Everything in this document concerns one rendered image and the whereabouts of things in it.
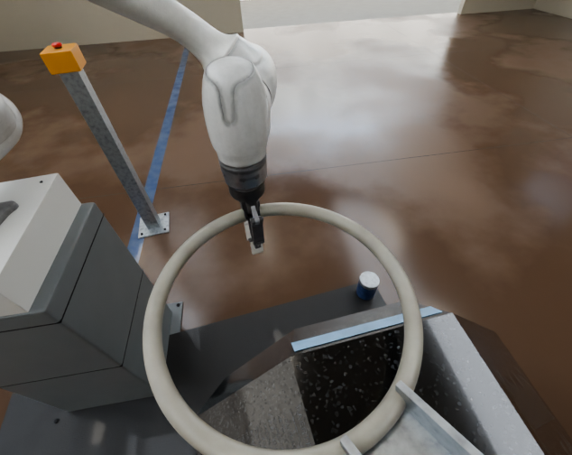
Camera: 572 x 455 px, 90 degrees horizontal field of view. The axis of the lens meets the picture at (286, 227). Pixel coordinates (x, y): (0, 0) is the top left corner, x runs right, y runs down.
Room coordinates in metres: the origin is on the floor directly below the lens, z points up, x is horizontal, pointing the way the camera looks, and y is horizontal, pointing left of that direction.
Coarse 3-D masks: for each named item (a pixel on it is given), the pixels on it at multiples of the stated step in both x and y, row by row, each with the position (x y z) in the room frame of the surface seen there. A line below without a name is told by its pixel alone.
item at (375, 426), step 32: (224, 224) 0.43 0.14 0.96; (352, 224) 0.42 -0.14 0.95; (384, 256) 0.34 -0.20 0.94; (160, 288) 0.28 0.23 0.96; (160, 320) 0.22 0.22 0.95; (416, 320) 0.21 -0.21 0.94; (160, 352) 0.17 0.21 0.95; (416, 352) 0.16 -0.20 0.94; (160, 384) 0.12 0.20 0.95; (192, 416) 0.08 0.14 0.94; (384, 416) 0.07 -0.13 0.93; (224, 448) 0.05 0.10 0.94; (256, 448) 0.04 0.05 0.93; (320, 448) 0.04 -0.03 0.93
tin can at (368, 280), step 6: (360, 276) 0.80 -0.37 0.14; (366, 276) 0.80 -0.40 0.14; (372, 276) 0.80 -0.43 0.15; (360, 282) 0.77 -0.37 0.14; (366, 282) 0.77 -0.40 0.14; (372, 282) 0.77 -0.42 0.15; (378, 282) 0.76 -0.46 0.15; (360, 288) 0.76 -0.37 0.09; (366, 288) 0.74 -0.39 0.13; (372, 288) 0.73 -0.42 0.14; (360, 294) 0.75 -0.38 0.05; (366, 294) 0.74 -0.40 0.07; (372, 294) 0.74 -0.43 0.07
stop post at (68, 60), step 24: (48, 48) 1.39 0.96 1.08; (72, 48) 1.38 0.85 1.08; (72, 72) 1.36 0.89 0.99; (72, 96) 1.35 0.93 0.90; (96, 96) 1.42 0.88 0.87; (96, 120) 1.35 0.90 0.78; (120, 144) 1.41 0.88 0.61; (120, 168) 1.35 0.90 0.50; (144, 192) 1.41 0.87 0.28; (144, 216) 1.35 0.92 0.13; (168, 216) 1.47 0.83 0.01
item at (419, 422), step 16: (400, 384) 0.11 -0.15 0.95; (416, 400) 0.09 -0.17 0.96; (416, 416) 0.07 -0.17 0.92; (432, 416) 0.07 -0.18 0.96; (400, 432) 0.06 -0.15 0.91; (416, 432) 0.05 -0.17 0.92; (432, 432) 0.05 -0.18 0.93; (448, 432) 0.05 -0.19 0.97; (352, 448) 0.04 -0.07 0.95; (384, 448) 0.04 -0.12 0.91; (400, 448) 0.04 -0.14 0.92; (416, 448) 0.04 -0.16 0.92; (432, 448) 0.04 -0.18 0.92; (448, 448) 0.03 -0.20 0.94; (464, 448) 0.03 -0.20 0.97
